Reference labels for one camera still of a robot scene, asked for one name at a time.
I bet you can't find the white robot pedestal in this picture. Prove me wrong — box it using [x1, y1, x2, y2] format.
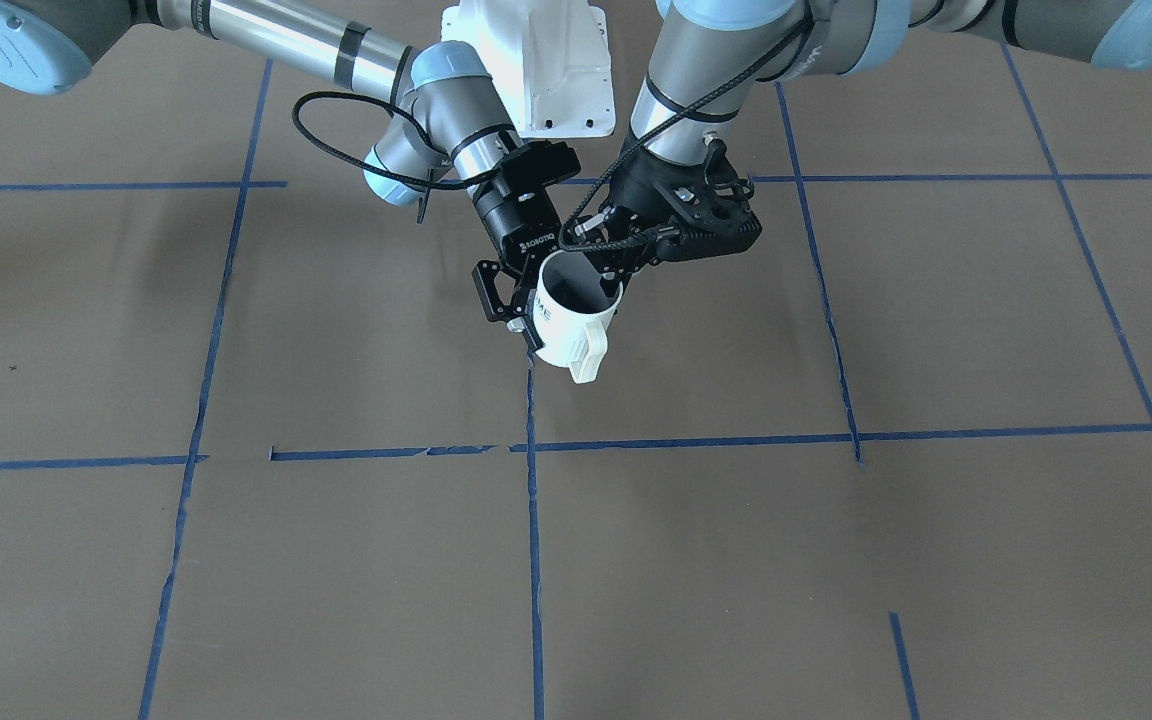
[440, 1, 617, 141]

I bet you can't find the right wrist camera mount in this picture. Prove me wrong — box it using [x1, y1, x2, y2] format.
[484, 141, 581, 199]

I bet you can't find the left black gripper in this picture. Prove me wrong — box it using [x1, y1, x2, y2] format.
[576, 146, 763, 291]

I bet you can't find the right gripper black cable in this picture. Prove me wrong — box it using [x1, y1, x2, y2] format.
[290, 90, 477, 225]

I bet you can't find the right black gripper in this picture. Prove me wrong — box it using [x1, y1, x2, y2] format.
[471, 183, 623, 323]

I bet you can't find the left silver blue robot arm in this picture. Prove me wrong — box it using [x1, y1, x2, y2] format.
[561, 1, 1152, 283]

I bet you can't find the white mug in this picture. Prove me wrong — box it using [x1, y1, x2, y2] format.
[530, 251, 626, 384]

